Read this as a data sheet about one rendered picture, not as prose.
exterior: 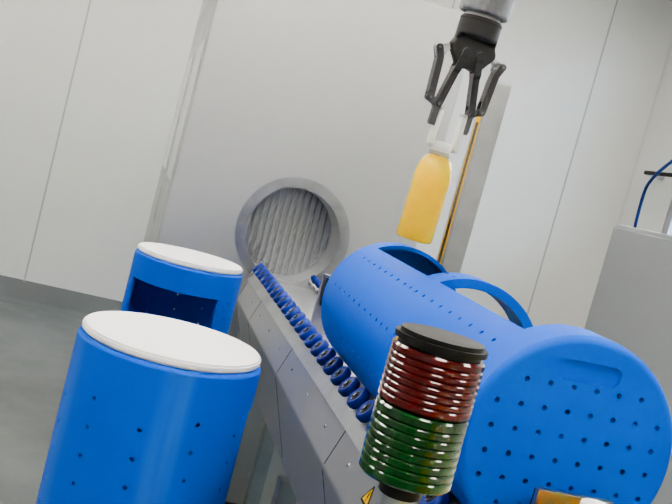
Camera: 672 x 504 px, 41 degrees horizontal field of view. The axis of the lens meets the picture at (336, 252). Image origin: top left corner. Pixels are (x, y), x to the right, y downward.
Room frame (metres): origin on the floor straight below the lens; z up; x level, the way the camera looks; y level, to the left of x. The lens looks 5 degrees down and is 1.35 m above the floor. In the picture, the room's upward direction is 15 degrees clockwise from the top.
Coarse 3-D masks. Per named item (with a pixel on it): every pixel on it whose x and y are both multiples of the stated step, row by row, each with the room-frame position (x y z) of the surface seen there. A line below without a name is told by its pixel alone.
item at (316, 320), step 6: (324, 276) 2.33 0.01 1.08; (324, 282) 2.33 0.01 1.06; (324, 288) 2.32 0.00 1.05; (318, 294) 2.34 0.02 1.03; (318, 300) 2.33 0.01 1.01; (318, 306) 2.33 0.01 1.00; (318, 312) 2.34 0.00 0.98; (312, 318) 2.34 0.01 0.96; (318, 318) 2.34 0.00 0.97; (312, 324) 2.33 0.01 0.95; (318, 324) 2.34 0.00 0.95; (318, 330) 2.34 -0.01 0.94
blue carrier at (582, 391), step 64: (384, 256) 1.76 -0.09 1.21; (384, 320) 1.47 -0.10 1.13; (448, 320) 1.28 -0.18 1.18; (512, 320) 1.55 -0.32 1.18; (512, 384) 1.06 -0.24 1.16; (576, 384) 1.08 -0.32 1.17; (640, 384) 1.10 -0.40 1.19; (512, 448) 1.07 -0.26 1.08; (576, 448) 1.09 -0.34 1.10; (640, 448) 1.11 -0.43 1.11
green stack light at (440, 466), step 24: (384, 408) 0.58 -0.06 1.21; (384, 432) 0.57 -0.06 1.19; (408, 432) 0.57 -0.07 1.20; (432, 432) 0.57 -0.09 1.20; (456, 432) 0.57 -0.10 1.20; (360, 456) 0.60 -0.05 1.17; (384, 456) 0.57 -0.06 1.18; (408, 456) 0.57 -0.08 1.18; (432, 456) 0.57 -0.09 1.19; (456, 456) 0.58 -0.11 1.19; (384, 480) 0.57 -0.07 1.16; (408, 480) 0.57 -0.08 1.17; (432, 480) 0.57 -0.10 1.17
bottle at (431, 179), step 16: (432, 160) 1.60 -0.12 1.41; (448, 160) 1.61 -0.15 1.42; (416, 176) 1.61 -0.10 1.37; (432, 176) 1.59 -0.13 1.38; (448, 176) 1.61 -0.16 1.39; (416, 192) 1.60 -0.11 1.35; (432, 192) 1.59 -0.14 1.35; (416, 208) 1.60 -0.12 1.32; (432, 208) 1.60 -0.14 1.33; (400, 224) 1.61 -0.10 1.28; (416, 224) 1.60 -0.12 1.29; (432, 224) 1.61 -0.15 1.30; (416, 240) 1.60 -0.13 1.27
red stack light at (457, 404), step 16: (400, 352) 0.58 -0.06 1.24; (416, 352) 0.57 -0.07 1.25; (384, 368) 0.60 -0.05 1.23; (400, 368) 0.58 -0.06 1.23; (416, 368) 0.57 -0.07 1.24; (432, 368) 0.57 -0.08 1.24; (448, 368) 0.57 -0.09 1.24; (464, 368) 0.57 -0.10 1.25; (480, 368) 0.58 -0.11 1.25; (384, 384) 0.59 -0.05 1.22; (400, 384) 0.57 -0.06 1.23; (416, 384) 0.57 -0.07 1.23; (432, 384) 0.57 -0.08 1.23; (448, 384) 0.57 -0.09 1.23; (464, 384) 0.57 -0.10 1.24; (400, 400) 0.57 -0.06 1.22; (416, 400) 0.57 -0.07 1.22; (432, 400) 0.57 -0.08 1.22; (448, 400) 0.57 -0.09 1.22; (464, 400) 0.57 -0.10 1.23; (432, 416) 0.57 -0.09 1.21; (448, 416) 0.57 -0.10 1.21; (464, 416) 0.58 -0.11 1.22
